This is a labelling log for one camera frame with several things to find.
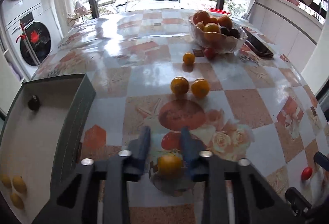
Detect yellow lemon fruit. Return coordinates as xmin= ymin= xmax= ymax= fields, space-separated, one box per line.
xmin=12 ymin=175 xmax=27 ymax=193

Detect white cabinet counter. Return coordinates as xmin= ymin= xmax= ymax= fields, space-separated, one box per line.
xmin=249 ymin=0 xmax=323 ymax=72

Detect orange tangerine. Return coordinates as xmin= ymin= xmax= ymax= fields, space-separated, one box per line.
xmin=191 ymin=78 xmax=210 ymax=99
xmin=170 ymin=77 xmax=189 ymax=96
xmin=157 ymin=154 xmax=183 ymax=179

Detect lower washing machine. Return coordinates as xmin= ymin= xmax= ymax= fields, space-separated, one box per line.
xmin=5 ymin=5 xmax=61 ymax=80

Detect glass fruit bowl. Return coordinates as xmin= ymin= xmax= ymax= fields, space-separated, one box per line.
xmin=189 ymin=10 xmax=248 ymax=54

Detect yellow lemon front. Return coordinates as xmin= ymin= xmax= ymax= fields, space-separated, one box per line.
xmin=10 ymin=192 xmax=24 ymax=210

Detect small yellow lemon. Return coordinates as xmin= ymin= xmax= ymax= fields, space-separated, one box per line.
xmin=0 ymin=174 xmax=12 ymax=189

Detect grey shallow tray box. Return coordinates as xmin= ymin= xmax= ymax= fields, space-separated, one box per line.
xmin=1 ymin=73 xmax=95 ymax=223

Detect small orange near bowl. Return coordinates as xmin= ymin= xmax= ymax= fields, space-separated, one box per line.
xmin=183 ymin=52 xmax=195 ymax=66

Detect dark plum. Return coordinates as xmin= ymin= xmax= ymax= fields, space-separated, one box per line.
xmin=27 ymin=95 xmax=40 ymax=111

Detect red apple-like fruit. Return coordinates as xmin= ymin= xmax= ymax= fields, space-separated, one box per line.
xmin=301 ymin=167 xmax=313 ymax=181

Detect red fruit beside bowl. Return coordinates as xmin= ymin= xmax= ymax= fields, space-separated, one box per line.
xmin=204 ymin=48 xmax=216 ymax=60

